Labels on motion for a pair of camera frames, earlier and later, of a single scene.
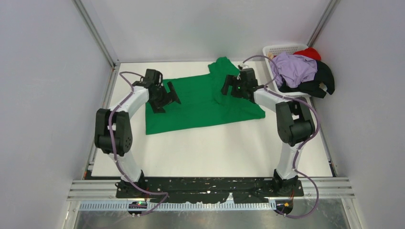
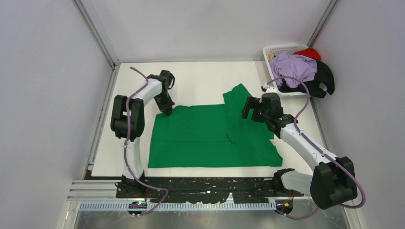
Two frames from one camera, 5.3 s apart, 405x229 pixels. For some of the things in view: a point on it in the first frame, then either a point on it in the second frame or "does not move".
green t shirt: (202, 101) → (210, 135)
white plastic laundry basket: (275, 50) does not move
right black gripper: (229, 80) → (255, 103)
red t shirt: (310, 52) does not move
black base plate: (202, 190) does not move
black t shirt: (324, 76) does not move
